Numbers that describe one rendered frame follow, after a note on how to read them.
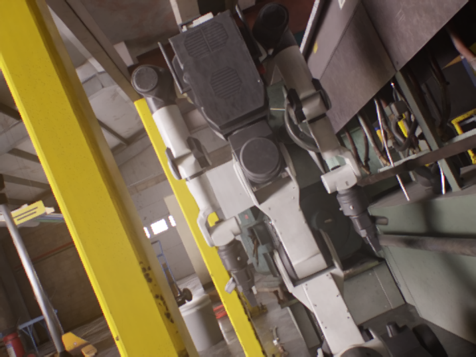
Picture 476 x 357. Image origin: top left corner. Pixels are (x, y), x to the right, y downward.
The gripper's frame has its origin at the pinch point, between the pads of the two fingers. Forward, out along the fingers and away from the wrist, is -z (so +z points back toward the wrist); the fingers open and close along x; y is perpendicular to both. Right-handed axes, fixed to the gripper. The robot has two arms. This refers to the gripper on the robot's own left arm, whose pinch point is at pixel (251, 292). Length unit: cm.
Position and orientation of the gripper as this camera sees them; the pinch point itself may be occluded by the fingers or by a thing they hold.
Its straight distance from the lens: 152.3
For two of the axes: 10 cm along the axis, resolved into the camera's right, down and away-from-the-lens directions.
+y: -9.1, 4.2, 0.5
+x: 0.0, -1.2, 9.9
